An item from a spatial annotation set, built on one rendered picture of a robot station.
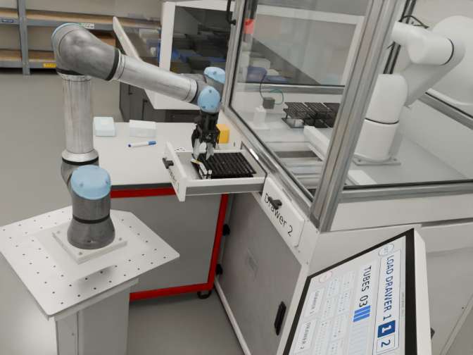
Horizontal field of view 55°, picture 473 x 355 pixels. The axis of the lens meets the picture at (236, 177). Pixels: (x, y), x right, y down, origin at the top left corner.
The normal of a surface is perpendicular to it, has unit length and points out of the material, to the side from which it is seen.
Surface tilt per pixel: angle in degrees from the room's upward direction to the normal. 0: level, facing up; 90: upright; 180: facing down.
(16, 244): 0
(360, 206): 90
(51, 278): 0
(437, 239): 90
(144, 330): 0
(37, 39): 90
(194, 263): 90
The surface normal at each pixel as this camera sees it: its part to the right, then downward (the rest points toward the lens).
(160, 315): 0.16, -0.86
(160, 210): 0.34, 0.50
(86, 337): 0.69, 0.44
